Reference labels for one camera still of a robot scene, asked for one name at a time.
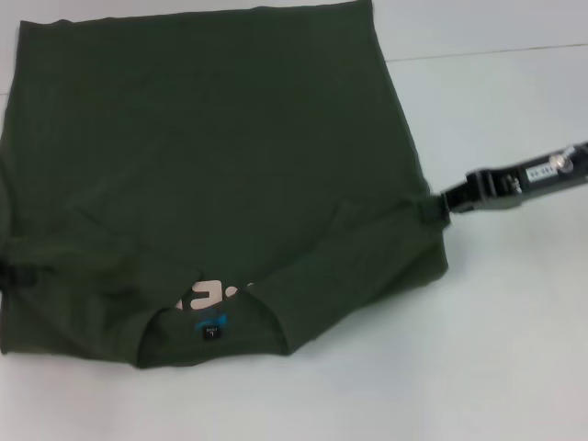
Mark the silver angled cable plug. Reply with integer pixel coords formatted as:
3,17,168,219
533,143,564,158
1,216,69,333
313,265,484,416
550,145,578,175

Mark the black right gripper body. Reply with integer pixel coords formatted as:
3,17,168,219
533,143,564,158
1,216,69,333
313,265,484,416
465,141,588,211

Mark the dark green FREE t-shirt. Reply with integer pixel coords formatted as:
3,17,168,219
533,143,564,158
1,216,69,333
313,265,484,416
0,0,450,372

